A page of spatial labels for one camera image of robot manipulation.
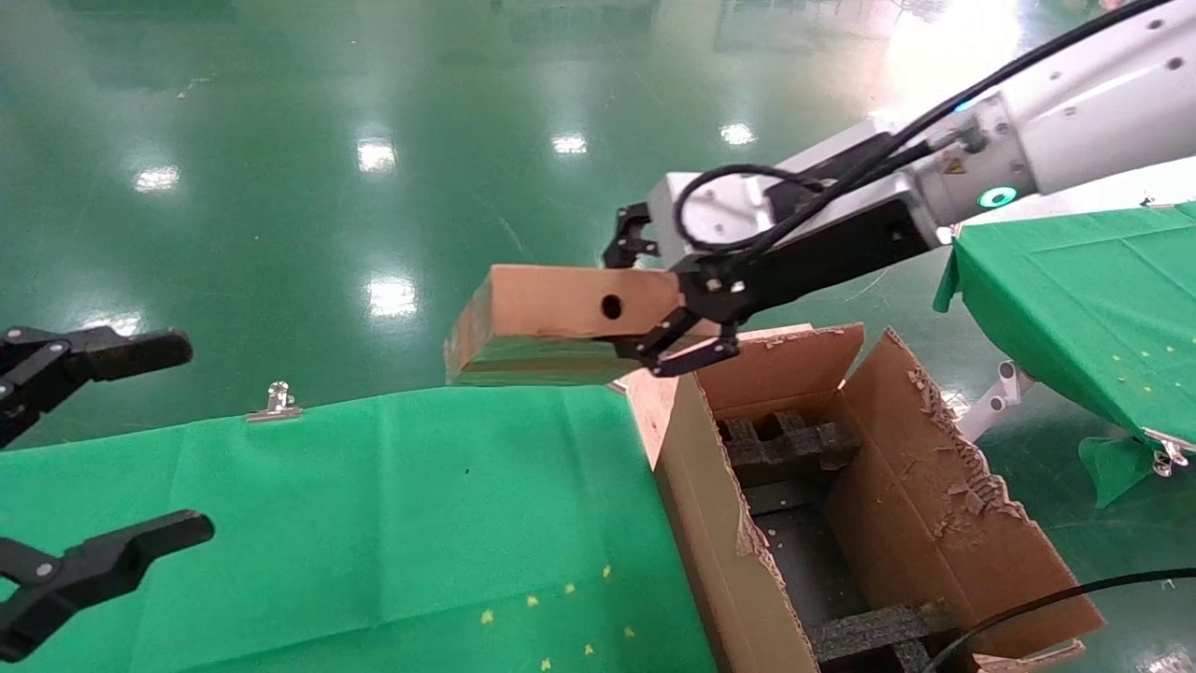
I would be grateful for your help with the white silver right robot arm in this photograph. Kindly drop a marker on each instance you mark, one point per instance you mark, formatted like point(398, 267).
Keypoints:
point(1103, 112)

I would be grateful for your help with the white table leg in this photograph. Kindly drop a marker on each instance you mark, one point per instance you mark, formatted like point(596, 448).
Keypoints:
point(995, 402)

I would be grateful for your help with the large green tablecloth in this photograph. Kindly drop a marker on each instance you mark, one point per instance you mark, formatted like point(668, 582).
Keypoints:
point(374, 505)

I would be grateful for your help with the black foam insert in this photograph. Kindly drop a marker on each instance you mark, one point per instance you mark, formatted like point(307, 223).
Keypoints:
point(785, 449)
point(869, 636)

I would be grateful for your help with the small cardboard box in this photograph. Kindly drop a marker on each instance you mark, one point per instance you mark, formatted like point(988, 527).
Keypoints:
point(542, 299)

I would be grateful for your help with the metal binder clip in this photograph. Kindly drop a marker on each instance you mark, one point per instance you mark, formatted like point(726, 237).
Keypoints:
point(276, 404)
point(1168, 453)
point(1154, 202)

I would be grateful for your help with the green tablecloth with hanging corner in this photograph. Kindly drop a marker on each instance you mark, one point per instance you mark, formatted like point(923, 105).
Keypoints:
point(1074, 299)

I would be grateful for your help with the large open cardboard carton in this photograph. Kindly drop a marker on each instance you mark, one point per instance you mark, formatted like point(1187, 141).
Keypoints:
point(934, 486)

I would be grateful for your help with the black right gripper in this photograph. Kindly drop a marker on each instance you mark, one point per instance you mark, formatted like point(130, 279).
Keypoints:
point(822, 262)

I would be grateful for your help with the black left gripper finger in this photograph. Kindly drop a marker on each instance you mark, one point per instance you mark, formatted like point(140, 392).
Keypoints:
point(121, 353)
point(112, 561)

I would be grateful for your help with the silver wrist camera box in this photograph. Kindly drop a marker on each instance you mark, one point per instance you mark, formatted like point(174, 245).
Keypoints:
point(724, 206)

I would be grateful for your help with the silver camera mount bracket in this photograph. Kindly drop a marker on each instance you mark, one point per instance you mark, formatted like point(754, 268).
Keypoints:
point(832, 154)

